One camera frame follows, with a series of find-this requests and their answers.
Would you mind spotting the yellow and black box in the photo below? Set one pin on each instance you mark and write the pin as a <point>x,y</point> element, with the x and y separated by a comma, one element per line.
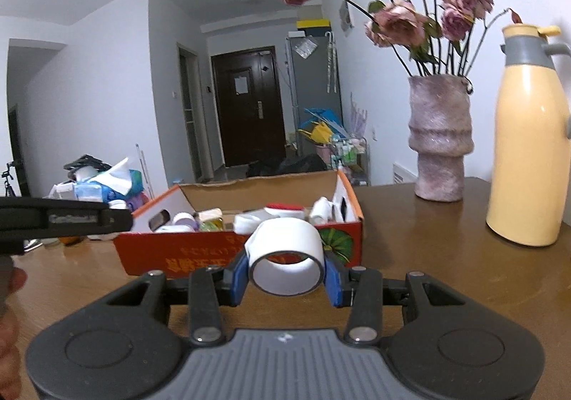
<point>312,26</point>

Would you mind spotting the purple tissue pack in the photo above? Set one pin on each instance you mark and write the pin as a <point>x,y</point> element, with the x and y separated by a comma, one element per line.
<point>138,201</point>

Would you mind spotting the black tripod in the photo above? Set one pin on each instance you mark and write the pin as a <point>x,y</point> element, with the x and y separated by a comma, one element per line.
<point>8,179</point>

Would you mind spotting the white tape roll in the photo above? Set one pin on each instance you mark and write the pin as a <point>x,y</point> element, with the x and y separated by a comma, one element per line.
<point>285,261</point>

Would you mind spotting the clear plastic storage container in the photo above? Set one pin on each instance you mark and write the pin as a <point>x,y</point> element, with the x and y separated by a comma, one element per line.
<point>60,191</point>

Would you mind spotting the blue tissue pack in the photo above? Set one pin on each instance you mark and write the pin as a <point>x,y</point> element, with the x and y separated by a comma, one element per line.
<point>111,186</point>

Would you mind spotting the black folded holder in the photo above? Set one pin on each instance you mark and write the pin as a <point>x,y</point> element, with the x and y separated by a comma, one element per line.
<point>87,161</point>

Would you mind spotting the purple feather decoration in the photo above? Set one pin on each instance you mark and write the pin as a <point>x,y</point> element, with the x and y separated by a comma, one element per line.
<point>359,117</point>

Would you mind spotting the red lint brush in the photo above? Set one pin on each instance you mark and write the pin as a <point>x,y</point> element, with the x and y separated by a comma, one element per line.
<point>276,215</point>

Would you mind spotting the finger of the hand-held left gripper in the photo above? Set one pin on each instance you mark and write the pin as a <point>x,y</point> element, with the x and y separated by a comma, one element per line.
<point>120,221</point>

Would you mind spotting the person's left hand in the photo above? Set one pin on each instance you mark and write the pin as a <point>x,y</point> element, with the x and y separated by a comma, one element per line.
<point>11,346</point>

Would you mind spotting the side door frame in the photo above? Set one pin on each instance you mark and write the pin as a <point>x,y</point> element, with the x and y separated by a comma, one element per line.
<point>188,114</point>

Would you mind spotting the yellow thermos jug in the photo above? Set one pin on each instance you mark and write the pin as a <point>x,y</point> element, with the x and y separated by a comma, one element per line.
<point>526,150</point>

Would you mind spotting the white round lid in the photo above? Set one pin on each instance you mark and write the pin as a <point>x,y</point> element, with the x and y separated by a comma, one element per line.
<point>171,229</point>

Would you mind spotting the orange cardboard box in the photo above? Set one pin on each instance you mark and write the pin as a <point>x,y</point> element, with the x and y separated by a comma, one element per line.
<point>200,255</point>

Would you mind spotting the clear plastic bag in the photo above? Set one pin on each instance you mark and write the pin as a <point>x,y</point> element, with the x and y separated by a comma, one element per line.
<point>305,46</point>

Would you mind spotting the white mop pole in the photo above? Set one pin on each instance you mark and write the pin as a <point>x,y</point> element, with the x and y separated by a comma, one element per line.
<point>143,172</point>

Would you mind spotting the dried pink rose bouquet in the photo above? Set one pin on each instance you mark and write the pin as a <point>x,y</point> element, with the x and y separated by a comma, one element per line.
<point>401,21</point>

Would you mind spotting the orange fruit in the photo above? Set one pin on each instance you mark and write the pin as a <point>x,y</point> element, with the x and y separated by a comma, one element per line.
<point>73,241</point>

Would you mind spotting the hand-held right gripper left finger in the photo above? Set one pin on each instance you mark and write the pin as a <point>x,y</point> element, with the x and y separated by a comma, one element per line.
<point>241,282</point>

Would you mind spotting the white paper notice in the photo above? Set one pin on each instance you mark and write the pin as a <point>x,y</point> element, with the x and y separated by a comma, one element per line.
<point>241,84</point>

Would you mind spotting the white paper roll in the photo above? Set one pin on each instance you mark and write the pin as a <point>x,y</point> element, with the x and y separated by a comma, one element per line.
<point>84,174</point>

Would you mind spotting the dark brown entrance door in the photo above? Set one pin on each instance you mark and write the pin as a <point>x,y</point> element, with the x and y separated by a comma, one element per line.
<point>247,114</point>

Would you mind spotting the grey refrigerator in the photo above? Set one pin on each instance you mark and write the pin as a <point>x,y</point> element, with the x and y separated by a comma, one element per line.
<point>310,83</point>

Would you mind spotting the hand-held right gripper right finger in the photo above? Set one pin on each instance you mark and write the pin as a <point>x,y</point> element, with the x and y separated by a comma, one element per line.
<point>334,282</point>

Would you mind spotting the black cloth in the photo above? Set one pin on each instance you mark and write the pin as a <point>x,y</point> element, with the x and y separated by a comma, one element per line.
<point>294,166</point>

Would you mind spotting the pink textured vase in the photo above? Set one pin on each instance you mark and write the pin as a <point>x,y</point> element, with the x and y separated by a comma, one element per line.
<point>439,141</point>

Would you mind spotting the hanging folded umbrella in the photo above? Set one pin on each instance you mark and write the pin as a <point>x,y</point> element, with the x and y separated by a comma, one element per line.
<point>331,63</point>

